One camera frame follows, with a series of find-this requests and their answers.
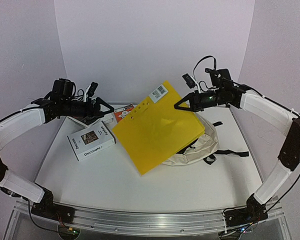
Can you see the black Three Days book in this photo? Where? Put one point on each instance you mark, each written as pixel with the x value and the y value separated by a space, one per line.
pixel 78 120

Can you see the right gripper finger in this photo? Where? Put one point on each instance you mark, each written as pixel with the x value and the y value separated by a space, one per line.
pixel 185 101
pixel 189 109

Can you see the beige canvas backpack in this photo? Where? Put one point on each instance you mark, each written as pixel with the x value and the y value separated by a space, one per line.
pixel 205 148

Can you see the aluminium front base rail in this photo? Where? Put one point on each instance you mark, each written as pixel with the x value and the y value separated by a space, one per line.
pixel 82 223

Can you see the orange comic book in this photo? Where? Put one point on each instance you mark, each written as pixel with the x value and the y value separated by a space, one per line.
pixel 121 112

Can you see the yellow plastic folder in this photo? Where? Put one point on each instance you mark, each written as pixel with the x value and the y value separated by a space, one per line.
pixel 154 130

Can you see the white Decorate furniture book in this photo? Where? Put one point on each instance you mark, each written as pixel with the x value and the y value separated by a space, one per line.
pixel 90 141

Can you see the white palm leaf book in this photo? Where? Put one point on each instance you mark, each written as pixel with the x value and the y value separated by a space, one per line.
pixel 108 118

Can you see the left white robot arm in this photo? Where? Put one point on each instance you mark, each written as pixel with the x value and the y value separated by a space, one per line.
pixel 23 131

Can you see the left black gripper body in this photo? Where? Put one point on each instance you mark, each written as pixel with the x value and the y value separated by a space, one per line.
pixel 69 110

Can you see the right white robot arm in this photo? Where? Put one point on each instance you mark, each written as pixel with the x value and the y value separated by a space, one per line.
pixel 111 182

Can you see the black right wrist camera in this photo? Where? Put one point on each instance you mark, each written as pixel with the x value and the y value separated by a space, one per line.
pixel 220 78

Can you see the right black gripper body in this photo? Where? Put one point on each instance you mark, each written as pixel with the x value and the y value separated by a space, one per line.
pixel 193 100

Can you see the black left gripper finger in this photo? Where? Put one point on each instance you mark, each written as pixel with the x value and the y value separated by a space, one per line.
pixel 103 107
pixel 89 120

